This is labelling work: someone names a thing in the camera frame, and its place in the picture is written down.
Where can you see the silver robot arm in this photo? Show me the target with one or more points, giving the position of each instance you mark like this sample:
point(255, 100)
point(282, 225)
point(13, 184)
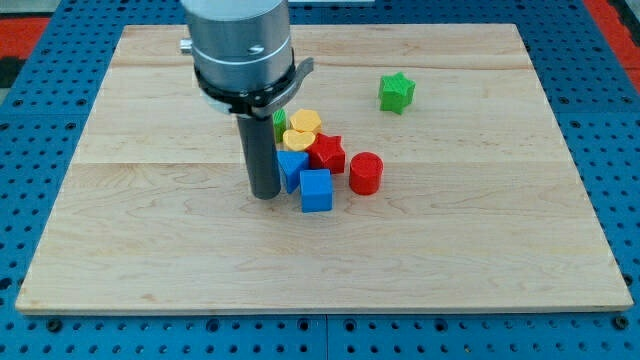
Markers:
point(242, 51)

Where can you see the blue cube block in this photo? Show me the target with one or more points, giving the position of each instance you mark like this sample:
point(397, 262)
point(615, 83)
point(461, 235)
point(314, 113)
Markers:
point(316, 189)

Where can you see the red star block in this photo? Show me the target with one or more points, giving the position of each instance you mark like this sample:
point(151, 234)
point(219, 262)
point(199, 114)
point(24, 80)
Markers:
point(327, 152)

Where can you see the blue triangle block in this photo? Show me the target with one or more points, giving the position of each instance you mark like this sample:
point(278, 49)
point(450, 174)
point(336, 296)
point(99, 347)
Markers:
point(292, 163)

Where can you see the red cylinder block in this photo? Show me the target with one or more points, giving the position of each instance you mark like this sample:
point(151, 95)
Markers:
point(365, 175)

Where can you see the yellow heart block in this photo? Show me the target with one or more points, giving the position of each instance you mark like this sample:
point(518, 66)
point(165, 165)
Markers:
point(294, 140)

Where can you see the yellow hexagon block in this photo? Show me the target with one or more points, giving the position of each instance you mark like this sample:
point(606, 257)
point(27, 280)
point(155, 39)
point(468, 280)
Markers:
point(306, 120)

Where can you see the green block behind rod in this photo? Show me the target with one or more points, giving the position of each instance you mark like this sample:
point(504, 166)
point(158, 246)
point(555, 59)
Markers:
point(279, 124)

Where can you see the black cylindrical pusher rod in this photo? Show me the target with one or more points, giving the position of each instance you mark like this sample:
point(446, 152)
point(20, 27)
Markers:
point(259, 148)

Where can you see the black mounting clamp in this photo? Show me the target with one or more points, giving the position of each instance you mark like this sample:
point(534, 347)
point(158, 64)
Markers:
point(259, 103)

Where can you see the green star block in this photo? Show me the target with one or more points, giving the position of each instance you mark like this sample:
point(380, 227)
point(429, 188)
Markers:
point(395, 92)

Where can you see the wooden board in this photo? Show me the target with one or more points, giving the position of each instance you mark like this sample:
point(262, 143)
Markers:
point(480, 210)

